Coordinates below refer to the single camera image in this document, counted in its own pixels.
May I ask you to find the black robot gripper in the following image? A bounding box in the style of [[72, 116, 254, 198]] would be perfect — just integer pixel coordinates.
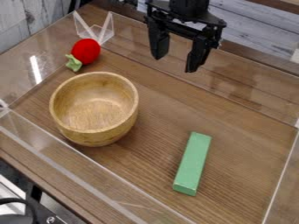
[[144, 0, 227, 73]]

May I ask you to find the green rectangular wooden block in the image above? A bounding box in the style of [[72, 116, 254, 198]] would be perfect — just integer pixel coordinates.
[[172, 132, 211, 196]]

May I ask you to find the brown wooden bowl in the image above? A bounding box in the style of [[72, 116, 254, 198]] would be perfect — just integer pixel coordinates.
[[50, 72, 139, 147]]

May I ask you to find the red plush strawberry toy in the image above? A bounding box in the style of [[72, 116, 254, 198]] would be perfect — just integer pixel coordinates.
[[66, 38, 100, 72]]

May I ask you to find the clear acrylic corner bracket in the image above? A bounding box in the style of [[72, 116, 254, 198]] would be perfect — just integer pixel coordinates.
[[72, 11, 115, 45]]

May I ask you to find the clear acrylic front wall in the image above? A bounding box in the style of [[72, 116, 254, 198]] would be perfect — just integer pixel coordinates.
[[0, 100, 195, 224]]

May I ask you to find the black metal table frame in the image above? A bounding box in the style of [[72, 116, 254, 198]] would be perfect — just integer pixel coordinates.
[[26, 184, 67, 224]]

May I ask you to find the black cable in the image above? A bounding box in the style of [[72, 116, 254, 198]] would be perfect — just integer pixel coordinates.
[[0, 197, 40, 224]]

